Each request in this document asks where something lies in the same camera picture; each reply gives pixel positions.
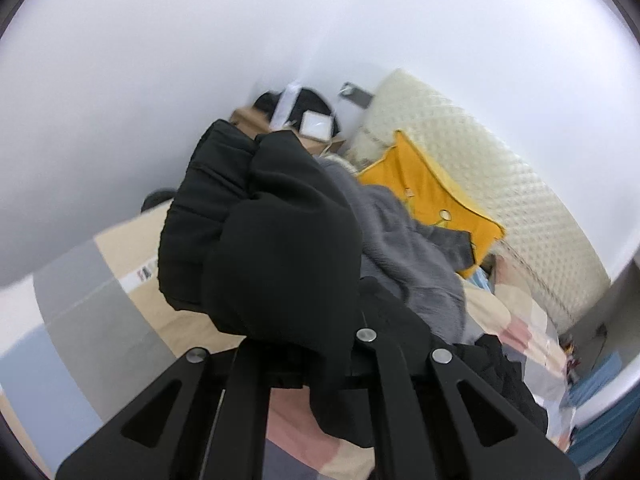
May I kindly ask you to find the black puffer jacket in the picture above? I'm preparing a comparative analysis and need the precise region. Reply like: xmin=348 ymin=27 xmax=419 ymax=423
xmin=158 ymin=120 xmax=548 ymax=448

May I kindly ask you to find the grey fleece garment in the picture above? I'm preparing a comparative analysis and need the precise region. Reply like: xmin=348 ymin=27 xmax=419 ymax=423
xmin=318 ymin=157 xmax=480 ymax=344

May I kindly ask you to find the blue striped pillow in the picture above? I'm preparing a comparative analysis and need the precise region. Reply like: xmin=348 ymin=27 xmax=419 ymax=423
xmin=563 ymin=351 xmax=623 ymax=408

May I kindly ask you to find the white square box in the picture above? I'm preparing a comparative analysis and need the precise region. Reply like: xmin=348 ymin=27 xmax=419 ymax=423
xmin=299 ymin=110 xmax=333 ymax=143

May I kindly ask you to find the cream quilted headboard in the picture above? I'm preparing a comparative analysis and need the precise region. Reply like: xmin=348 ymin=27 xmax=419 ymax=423
xmin=346 ymin=70 xmax=611 ymax=333

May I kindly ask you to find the patchwork pastel bed quilt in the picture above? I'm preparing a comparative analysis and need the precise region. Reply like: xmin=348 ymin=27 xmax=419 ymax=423
xmin=1 ymin=207 xmax=574 ymax=478

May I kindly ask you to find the yellow cushion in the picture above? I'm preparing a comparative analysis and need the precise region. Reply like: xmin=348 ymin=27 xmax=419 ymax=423
xmin=358 ymin=130 xmax=506 ymax=278

